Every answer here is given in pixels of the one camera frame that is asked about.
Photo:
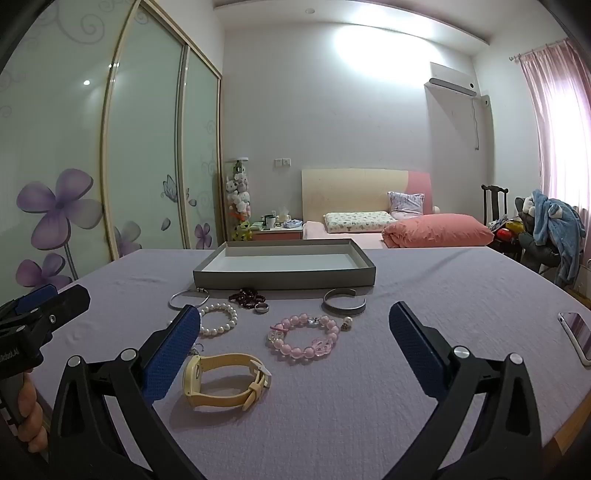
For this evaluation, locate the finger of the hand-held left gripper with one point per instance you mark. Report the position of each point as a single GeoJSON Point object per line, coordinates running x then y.
{"type": "Point", "coordinates": [34, 297]}
{"type": "Point", "coordinates": [64, 302]}

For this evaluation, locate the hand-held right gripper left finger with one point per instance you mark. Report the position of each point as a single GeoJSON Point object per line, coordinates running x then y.
{"type": "Point", "coordinates": [171, 355]}

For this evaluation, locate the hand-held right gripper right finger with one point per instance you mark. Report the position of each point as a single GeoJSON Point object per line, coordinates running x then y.
{"type": "Point", "coordinates": [415, 350]}

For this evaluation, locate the small dangling earring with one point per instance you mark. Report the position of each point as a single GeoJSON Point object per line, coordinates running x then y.
{"type": "Point", "coordinates": [197, 353]}

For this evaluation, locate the thin silver bangle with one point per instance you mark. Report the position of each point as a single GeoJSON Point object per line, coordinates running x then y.
{"type": "Point", "coordinates": [201, 290]}

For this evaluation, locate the grey shallow tray box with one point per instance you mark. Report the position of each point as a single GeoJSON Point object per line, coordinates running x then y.
{"type": "Point", "coordinates": [277, 277]}

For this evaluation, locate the person's left hand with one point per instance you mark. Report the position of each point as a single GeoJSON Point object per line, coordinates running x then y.
{"type": "Point", "coordinates": [32, 415]}

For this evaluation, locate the purple table cloth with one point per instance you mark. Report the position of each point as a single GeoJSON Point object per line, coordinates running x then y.
{"type": "Point", "coordinates": [323, 415]}

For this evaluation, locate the pink folded quilt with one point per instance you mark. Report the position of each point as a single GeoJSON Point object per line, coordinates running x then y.
{"type": "Point", "coordinates": [438, 230]}

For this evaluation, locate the white printed pillow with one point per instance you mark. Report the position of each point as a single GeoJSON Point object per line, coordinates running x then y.
{"type": "Point", "coordinates": [355, 221]}

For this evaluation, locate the small floral pillow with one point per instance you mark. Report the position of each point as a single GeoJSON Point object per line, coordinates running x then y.
{"type": "Point", "coordinates": [406, 204]}

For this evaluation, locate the red and yellow toys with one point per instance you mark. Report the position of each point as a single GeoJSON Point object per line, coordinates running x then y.
{"type": "Point", "coordinates": [505, 230]}

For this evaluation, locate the grey chair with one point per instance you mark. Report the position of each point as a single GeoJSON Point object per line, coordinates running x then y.
{"type": "Point", "coordinates": [531, 251]}

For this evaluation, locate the green books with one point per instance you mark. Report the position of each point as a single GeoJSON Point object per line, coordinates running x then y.
{"type": "Point", "coordinates": [256, 226]}

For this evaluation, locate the pink white nightstand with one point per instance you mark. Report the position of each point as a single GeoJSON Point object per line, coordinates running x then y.
{"type": "Point", "coordinates": [277, 234]}

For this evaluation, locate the smartphone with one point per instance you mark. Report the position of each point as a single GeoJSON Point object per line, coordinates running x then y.
{"type": "Point", "coordinates": [577, 332]}

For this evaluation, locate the dark wooden chair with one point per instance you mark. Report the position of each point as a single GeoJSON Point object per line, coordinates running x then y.
{"type": "Point", "coordinates": [494, 203]}

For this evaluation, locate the clear tube of plush toys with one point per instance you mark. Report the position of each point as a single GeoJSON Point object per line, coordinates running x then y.
{"type": "Point", "coordinates": [238, 194]}

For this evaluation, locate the bed with cream pink headboard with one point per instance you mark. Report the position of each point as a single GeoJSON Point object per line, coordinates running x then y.
{"type": "Point", "coordinates": [346, 189]}

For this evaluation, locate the tissue box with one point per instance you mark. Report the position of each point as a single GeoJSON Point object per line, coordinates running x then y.
{"type": "Point", "coordinates": [284, 220]}

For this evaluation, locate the blue folded cloth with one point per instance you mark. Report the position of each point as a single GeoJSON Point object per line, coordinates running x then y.
{"type": "Point", "coordinates": [292, 225]}

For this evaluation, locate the floral glass sliding wardrobe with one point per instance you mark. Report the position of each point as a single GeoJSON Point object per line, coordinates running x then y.
{"type": "Point", "coordinates": [138, 138]}

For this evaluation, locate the blue garment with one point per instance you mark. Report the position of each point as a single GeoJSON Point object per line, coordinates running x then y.
{"type": "Point", "coordinates": [558, 221]}

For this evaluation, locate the pink curtain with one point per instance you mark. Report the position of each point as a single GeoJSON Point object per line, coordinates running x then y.
{"type": "Point", "coordinates": [563, 138]}

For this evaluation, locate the white air conditioner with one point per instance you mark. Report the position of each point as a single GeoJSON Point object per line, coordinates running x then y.
{"type": "Point", "coordinates": [450, 78]}

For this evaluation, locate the curtain rod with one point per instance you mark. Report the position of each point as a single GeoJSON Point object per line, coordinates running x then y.
{"type": "Point", "coordinates": [535, 51]}

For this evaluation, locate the white wall switch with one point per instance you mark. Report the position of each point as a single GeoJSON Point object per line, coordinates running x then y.
{"type": "Point", "coordinates": [282, 162]}

